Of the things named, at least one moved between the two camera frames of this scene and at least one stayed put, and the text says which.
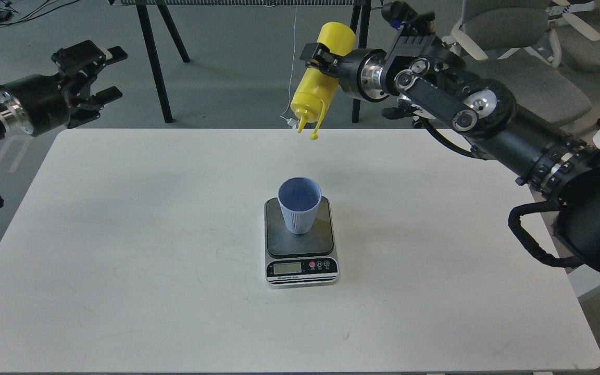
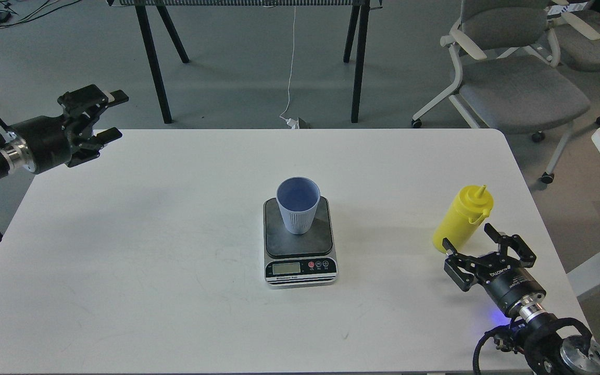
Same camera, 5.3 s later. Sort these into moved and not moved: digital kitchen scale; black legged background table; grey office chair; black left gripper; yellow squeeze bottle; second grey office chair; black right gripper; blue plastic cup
Moved: black left gripper; black right gripper; yellow squeeze bottle
Not moved: digital kitchen scale; grey office chair; second grey office chair; black legged background table; blue plastic cup
